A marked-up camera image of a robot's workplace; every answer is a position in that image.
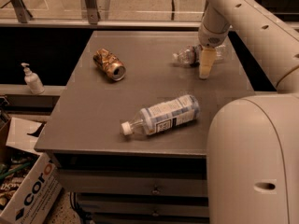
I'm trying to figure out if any large labelled plastic bottle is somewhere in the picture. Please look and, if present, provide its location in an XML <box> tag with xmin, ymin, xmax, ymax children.
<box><xmin>121</xmin><ymin>94</ymin><xmax>200</xmax><ymax>135</ymax></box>

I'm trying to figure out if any grey drawer cabinet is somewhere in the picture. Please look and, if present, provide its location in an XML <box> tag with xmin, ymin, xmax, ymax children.
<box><xmin>36</xmin><ymin>31</ymin><xmax>253</xmax><ymax>224</ymax></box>

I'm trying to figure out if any metal railing frame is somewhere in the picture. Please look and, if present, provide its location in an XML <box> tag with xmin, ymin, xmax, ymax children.
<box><xmin>0</xmin><ymin>0</ymin><xmax>206</xmax><ymax>29</ymax></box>

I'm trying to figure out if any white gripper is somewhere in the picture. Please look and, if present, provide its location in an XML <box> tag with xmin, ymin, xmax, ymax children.
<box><xmin>198</xmin><ymin>3</ymin><xmax>230</xmax><ymax>79</ymax></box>

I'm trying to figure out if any small clear water bottle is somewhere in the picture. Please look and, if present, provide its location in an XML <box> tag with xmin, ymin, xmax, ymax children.
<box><xmin>172</xmin><ymin>45</ymin><xmax>227</xmax><ymax>68</ymax></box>

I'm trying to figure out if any white cardboard box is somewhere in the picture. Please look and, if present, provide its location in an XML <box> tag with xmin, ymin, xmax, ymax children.
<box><xmin>0</xmin><ymin>118</ymin><xmax>62</xmax><ymax>224</ymax></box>

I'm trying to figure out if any crushed gold drink can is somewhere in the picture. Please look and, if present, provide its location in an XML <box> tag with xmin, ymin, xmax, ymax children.
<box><xmin>93</xmin><ymin>49</ymin><xmax>126</xmax><ymax>81</ymax></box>

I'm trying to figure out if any white pump lotion bottle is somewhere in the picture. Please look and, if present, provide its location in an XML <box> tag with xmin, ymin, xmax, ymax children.
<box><xmin>21</xmin><ymin>63</ymin><xmax>45</xmax><ymax>94</ymax></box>

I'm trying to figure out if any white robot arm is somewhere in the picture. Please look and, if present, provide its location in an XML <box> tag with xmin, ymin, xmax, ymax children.
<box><xmin>199</xmin><ymin>0</ymin><xmax>299</xmax><ymax>224</ymax></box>

